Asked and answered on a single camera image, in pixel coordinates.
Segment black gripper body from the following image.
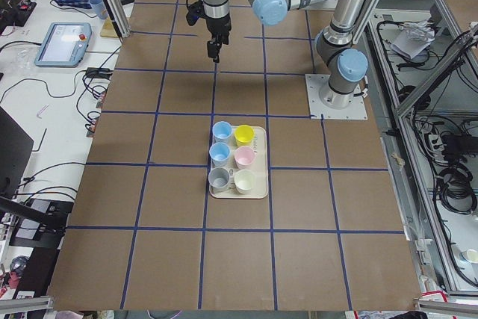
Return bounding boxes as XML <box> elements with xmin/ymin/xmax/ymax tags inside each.
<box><xmin>202</xmin><ymin>0</ymin><xmax>232</xmax><ymax>45</ymax></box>

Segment light blue cup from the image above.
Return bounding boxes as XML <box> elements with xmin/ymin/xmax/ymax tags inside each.
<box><xmin>212</xmin><ymin>121</ymin><xmax>232</xmax><ymax>144</ymax></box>
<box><xmin>208</xmin><ymin>142</ymin><xmax>231</xmax><ymax>167</ymax></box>

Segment yellow cup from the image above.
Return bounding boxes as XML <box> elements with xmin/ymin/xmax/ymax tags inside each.
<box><xmin>234</xmin><ymin>124</ymin><xmax>255</xmax><ymax>146</ymax></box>

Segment pink cup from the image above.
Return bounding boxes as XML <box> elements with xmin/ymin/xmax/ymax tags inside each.
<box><xmin>234</xmin><ymin>146</ymin><xmax>255</xmax><ymax>170</ymax></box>

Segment blue cup on desk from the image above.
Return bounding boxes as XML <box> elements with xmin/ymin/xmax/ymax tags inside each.
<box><xmin>89</xmin><ymin>0</ymin><xmax>108</xmax><ymax>20</ymax></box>

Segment grey cup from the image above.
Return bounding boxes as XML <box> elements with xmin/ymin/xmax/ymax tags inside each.
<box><xmin>208</xmin><ymin>167</ymin><xmax>230</xmax><ymax>191</ymax></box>

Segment cream white cup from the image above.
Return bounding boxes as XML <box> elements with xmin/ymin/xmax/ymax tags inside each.
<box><xmin>234</xmin><ymin>169</ymin><xmax>256</xmax><ymax>194</ymax></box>

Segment paper cup on shelf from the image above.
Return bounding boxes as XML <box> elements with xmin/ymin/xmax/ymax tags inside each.
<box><xmin>460</xmin><ymin>249</ymin><xmax>478</xmax><ymax>264</ymax></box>

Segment wooden mug tree stand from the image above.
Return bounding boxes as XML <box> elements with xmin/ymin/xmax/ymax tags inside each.
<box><xmin>100</xmin><ymin>15</ymin><xmax>118</xmax><ymax>38</ymax></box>

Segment near teach pendant tablet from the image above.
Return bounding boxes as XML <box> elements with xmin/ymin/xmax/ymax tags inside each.
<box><xmin>34</xmin><ymin>22</ymin><xmax>92</xmax><ymax>68</ymax></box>

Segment cream plastic tray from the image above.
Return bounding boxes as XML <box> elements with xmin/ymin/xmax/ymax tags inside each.
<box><xmin>208</xmin><ymin>124</ymin><xmax>269</xmax><ymax>199</ymax></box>

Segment blue plaid pencil case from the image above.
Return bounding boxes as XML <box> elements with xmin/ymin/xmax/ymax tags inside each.
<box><xmin>53</xmin><ymin>0</ymin><xmax>92</xmax><ymax>9</ymax></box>

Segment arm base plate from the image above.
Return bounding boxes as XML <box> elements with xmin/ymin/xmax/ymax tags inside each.
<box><xmin>305</xmin><ymin>74</ymin><xmax>368</xmax><ymax>121</ymax></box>

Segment coiled black cables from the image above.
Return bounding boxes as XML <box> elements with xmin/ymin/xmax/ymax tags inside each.
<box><xmin>435</xmin><ymin>167</ymin><xmax>477</xmax><ymax>216</ymax></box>

